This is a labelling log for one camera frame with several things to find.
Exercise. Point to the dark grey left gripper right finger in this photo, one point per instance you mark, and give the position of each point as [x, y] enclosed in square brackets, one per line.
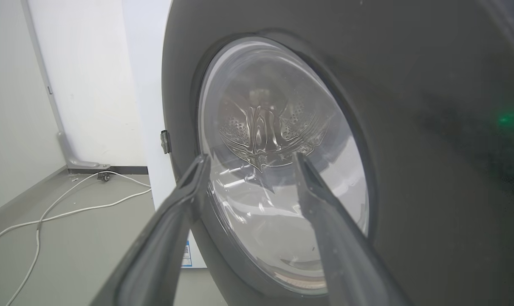
[346, 255]

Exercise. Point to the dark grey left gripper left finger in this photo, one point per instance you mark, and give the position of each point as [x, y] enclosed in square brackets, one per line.
[155, 250]

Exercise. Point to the dark grey washing machine door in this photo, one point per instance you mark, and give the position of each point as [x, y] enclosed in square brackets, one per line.
[410, 127]

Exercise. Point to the white washing machine body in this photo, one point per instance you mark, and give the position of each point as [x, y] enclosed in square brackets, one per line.
[146, 85]

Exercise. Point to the small black caster wheel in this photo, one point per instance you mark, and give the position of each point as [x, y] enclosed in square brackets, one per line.
[104, 176]

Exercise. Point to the grey panel frame post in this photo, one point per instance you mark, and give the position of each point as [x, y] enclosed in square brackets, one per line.
[66, 144]

